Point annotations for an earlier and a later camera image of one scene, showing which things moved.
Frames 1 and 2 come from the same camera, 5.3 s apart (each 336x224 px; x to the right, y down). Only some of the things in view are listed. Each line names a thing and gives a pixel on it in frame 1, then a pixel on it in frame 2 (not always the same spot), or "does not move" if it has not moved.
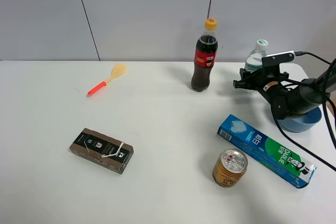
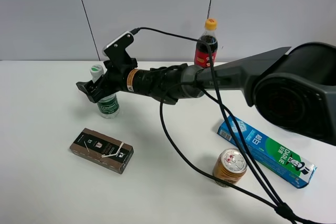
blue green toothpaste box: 233,134 does not move
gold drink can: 231,166 does not move
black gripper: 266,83 → 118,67
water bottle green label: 254,62 → 108,106
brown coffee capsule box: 110,153 does not move
